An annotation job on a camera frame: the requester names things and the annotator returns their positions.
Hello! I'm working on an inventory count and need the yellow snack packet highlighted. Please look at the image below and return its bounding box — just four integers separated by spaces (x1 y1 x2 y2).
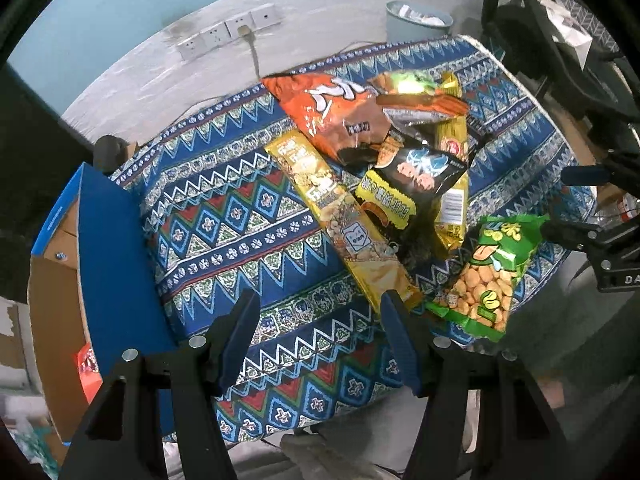
432 72 471 261

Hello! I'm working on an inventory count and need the blue cardboard box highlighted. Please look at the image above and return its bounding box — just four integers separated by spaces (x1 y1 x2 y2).
27 162 181 446

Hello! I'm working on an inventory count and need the light blue trash bin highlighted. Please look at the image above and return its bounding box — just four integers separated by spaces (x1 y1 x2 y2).
385 0 455 45

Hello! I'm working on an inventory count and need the white wall socket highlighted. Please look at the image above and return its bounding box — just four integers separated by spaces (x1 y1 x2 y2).
200 24 232 50
225 15 257 41
251 2 282 30
177 37 206 60

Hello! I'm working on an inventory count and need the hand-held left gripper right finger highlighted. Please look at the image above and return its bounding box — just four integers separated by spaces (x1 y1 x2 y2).
380 290 583 480

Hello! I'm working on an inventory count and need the white paper trash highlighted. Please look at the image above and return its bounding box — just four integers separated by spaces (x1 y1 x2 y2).
397 4 448 26

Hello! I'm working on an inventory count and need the long gold snack packet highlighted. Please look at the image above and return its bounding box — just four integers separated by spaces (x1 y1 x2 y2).
264 130 426 313

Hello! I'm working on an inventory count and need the dark cabinet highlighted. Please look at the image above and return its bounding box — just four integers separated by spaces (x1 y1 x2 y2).
0 60 101 306

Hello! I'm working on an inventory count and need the grey power cable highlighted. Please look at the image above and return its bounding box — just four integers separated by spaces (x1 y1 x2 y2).
237 26 262 80

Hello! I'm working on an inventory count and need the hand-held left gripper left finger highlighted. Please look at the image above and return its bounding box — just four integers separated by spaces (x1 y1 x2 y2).
59 287 262 480

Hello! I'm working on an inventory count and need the red snack packet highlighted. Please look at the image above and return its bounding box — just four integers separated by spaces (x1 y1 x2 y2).
76 344 103 406

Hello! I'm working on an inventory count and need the white patterned paper bag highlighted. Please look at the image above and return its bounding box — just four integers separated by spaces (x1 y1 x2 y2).
535 0 621 68

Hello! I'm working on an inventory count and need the orange snack bag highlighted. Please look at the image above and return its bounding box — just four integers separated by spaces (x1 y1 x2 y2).
261 71 396 171

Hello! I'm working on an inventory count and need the grey plastic bag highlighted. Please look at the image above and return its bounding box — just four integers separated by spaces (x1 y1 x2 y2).
280 425 401 480

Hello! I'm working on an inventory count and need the black snack bag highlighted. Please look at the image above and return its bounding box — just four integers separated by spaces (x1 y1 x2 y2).
354 132 468 231

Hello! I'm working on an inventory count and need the green peanut bag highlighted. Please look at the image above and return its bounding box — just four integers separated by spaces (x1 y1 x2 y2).
425 214 551 343

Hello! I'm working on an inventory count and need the brown snack bag green print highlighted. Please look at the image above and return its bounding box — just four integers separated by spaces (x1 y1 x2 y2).
367 70 471 123

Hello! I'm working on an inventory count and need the black metal frame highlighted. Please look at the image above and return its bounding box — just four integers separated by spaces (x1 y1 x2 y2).
482 0 640 161

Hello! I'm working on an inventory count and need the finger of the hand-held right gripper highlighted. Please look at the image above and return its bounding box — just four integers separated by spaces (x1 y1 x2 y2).
561 162 613 187
540 216 608 261

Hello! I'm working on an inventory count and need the black clamp knob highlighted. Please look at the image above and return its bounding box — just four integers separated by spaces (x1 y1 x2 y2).
94 135 128 176

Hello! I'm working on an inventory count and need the blue patterned tablecloth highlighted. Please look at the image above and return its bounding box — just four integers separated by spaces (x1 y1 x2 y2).
107 35 598 443

